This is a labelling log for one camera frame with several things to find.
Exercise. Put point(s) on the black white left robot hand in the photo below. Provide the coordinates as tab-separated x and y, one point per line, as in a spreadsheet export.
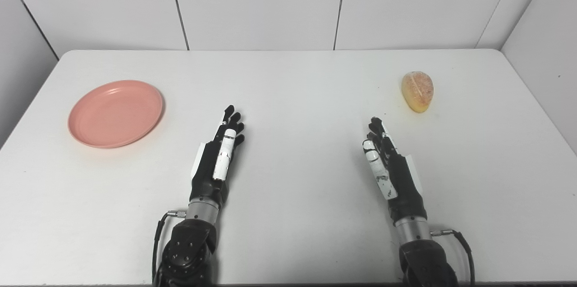
207	165

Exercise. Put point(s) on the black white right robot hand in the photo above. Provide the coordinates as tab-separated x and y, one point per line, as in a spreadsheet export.
403	183

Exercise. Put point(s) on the golden bread roll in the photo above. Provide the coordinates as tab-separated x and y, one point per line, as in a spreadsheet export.
418	91

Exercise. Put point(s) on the pink round plate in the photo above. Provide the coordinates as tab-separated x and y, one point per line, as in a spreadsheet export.
115	113

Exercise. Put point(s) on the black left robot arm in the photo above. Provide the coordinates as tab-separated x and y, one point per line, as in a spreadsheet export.
187	251

